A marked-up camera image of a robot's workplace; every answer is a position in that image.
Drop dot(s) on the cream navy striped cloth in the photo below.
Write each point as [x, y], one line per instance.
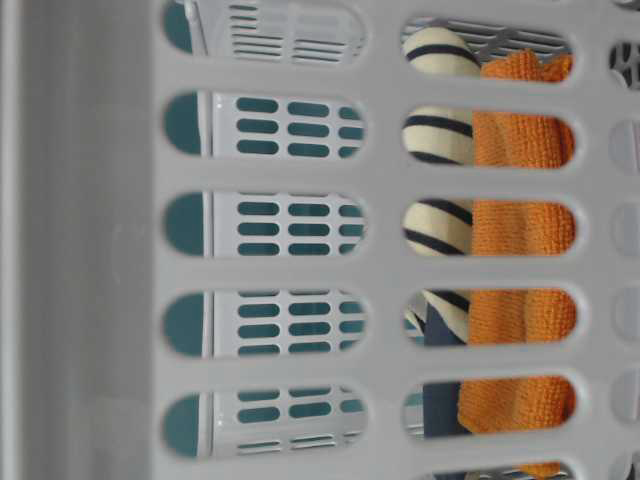
[435, 227]

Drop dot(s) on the white plastic shopping basket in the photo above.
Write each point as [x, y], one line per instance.
[204, 272]

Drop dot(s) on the orange knitted cloth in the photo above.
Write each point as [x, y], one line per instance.
[520, 228]

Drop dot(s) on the dark navy blue cloth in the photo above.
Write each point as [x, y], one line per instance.
[440, 410]

